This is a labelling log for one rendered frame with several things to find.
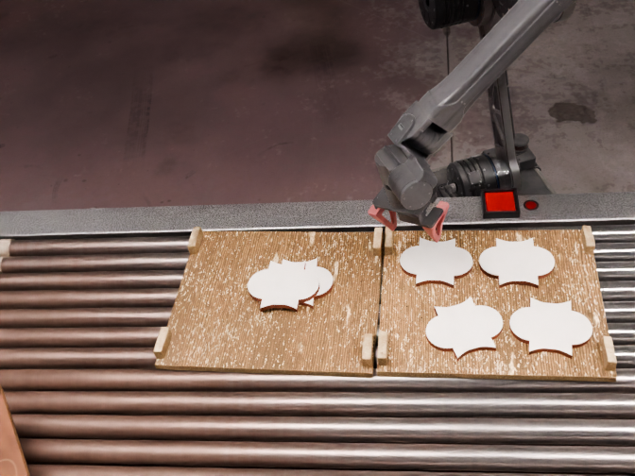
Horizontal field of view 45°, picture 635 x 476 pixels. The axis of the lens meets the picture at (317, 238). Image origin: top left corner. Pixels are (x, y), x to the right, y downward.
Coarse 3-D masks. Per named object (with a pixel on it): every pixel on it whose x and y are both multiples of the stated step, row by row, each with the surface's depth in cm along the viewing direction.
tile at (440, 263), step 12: (420, 240) 155; (408, 252) 153; (420, 252) 153; (432, 252) 153; (444, 252) 152; (456, 252) 152; (468, 252) 152; (408, 264) 151; (420, 264) 151; (432, 264) 150; (444, 264) 150; (456, 264) 150; (468, 264) 149; (420, 276) 149; (432, 276) 148; (444, 276) 148; (456, 276) 148
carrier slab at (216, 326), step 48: (240, 240) 163; (288, 240) 161; (336, 240) 160; (384, 240) 159; (192, 288) 155; (240, 288) 154; (336, 288) 151; (192, 336) 147; (240, 336) 145; (288, 336) 144; (336, 336) 143
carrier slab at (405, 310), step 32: (384, 256) 155; (576, 256) 149; (384, 288) 149; (416, 288) 148; (448, 288) 147; (480, 288) 146; (512, 288) 146; (544, 288) 145; (576, 288) 144; (384, 320) 144; (416, 320) 143; (416, 352) 138; (448, 352) 137; (480, 352) 136; (512, 352) 136; (544, 352) 135; (576, 352) 134
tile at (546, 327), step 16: (544, 304) 141; (560, 304) 140; (512, 320) 139; (528, 320) 139; (544, 320) 138; (560, 320) 138; (576, 320) 137; (528, 336) 136; (544, 336) 136; (560, 336) 135; (576, 336) 135; (560, 352) 134
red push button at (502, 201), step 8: (504, 192) 165; (512, 192) 164; (488, 200) 163; (496, 200) 163; (504, 200) 163; (512, 200) 163; (488, 208) 162; (496, 208) 162; (504, 208) 161; (512, 208) 161
